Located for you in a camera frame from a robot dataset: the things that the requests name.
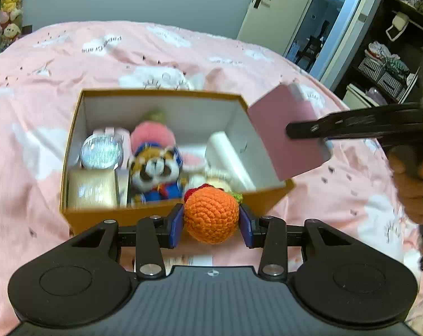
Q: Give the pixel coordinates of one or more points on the white hanging bag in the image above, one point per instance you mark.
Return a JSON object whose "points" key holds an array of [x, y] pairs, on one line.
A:
{"points": [[397, 26]]}

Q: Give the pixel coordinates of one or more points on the gold box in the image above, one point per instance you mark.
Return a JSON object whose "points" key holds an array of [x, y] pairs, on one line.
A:
{"points": [[92, 189]]}

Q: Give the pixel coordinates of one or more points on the round silver tin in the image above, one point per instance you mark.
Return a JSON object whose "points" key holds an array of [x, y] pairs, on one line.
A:
{"points": [[101, 152]]}

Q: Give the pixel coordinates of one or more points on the folded pale clothes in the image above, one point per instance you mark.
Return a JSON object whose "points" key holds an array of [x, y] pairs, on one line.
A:
{"points": [[381, 52]]}

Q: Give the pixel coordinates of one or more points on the pink fluffy plush peach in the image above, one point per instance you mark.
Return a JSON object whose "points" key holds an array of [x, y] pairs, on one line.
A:
{"points": [[152, 133]]}

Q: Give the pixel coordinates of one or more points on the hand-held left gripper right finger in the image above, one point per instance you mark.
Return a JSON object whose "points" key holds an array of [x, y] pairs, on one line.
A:
{"points": [[248, 227]]}

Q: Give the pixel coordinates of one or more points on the person's right hand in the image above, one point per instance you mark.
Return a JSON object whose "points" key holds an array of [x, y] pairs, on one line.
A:
{"points": [[417, 199]]}

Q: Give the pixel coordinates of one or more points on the white storage bin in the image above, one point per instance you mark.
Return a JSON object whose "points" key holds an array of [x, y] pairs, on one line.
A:
{"points": [[356, 98]]}

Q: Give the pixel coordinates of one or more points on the dark shelf unit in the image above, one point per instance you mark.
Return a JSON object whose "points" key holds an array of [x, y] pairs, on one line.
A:
{"points": [[400, 7]]}

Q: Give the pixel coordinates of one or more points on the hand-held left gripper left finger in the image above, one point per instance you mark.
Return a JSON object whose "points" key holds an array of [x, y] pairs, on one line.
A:
{"points": [[174, 225]]}

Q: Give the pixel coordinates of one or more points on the pink box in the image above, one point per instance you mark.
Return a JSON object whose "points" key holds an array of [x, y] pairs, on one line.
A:
{"points": [[278, 112]]}

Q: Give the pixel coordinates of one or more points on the white door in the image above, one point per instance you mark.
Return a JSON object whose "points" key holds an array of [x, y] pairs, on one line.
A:
{"points": [[278, 10]]}

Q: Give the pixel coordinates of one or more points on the brown white plush dog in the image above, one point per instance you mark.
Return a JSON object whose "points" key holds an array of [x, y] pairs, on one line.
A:
{"points": [[155, 168]]}

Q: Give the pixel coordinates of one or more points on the clear tube of plush toys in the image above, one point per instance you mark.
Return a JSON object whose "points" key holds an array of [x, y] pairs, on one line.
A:
{"points": [[10, 10]]}

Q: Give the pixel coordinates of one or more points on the dark chair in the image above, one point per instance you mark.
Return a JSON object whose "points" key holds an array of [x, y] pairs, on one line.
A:
{"points": [[311, 49]]}

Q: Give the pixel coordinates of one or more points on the orange cardboard box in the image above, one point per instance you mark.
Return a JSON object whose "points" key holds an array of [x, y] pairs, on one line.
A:
{"points": [[92, 218]]}

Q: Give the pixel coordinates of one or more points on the orange crochet ball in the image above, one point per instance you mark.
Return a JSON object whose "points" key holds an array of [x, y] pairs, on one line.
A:
{"points": [[211, 215]]}

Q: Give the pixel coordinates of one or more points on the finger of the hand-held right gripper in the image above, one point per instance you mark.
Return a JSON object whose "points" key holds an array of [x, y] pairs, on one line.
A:
{"points": [[355, 124]]}

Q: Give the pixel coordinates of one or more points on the houndstooth storage basket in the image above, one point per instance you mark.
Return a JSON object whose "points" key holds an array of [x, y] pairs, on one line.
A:
{"points": [[391, 84], [372, 70]]}

